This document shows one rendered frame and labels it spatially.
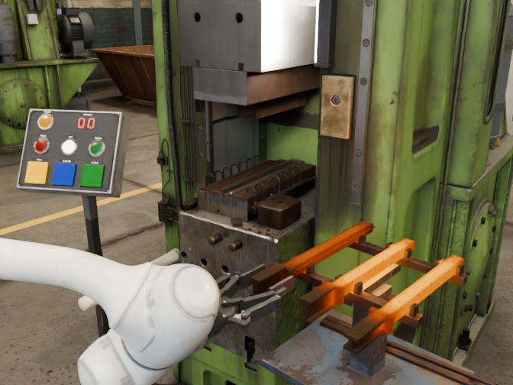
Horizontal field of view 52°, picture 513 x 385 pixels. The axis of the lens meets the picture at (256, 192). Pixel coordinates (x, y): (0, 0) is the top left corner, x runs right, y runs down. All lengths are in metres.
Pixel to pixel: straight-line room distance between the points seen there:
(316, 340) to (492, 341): 1.62
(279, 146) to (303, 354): 0.96
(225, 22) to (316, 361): 0.92
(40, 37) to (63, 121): 4.60
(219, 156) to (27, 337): 1.49
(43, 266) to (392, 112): 1.00
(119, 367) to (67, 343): 1.96
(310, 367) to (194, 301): 0.65
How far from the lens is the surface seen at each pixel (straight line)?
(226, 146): 1.89
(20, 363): 2.74
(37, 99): 6.41
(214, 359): 1.88
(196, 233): 1.68
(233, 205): 1.62
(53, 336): 2.86
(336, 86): 1.48
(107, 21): 10.81
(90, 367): 0.84
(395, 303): 1.03
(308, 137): 1.98
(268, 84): 1.58
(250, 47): 1.48
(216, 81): 1.56
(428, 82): 1.79
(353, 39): 1.48
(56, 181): 1.86
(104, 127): 1.84
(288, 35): 1.56
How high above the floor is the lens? 1.54
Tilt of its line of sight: 20 degrees down
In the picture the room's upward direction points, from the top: straight up
